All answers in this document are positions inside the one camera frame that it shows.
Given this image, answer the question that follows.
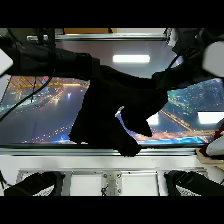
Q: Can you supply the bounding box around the black garment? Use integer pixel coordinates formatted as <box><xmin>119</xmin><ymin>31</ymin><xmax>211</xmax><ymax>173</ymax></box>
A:
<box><xmin>68</xmin><ymin>57</ymin><xmax>170</xmax><ymax>158</ymax></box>

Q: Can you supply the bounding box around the red garment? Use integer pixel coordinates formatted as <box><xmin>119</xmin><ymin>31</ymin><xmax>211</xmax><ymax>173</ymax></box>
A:
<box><xmin>213</xmin><ymin>119</ymin><xmax>224</xmax><ymax>142</ymax></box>

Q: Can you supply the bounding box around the white garment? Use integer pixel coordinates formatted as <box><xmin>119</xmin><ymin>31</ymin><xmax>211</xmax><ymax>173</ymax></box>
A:
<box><xmin>205</xmin><ymin>130</ymin><xmax>224</xmax><ymax>158</ymax></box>

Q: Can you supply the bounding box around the silver frame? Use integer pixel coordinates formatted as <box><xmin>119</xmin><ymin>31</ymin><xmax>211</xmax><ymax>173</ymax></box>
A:
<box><xmin>0</xmin><ymin>146</ymin><xmax>224</xmax><ymax>197</ymax></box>

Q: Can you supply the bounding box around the black cable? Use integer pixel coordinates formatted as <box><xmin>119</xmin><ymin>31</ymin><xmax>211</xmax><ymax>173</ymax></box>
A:
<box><xmin>0</xmin><ymin>27</ymin><xmax>58</xmax><ymax>123</ymax></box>

